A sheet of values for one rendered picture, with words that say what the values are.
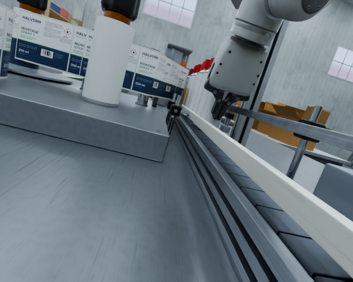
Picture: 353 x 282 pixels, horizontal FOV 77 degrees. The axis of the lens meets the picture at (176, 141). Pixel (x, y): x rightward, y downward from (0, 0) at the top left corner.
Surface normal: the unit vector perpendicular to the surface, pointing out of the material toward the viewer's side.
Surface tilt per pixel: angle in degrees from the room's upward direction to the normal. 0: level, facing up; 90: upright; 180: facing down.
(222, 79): 115
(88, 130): 90
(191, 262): 0
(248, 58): 110
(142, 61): 90
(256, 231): 90
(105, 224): 0
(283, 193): 90
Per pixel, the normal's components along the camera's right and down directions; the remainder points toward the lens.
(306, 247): 0.27, -0.94
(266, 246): -0.96, -0.25
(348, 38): 0.09, 0.24
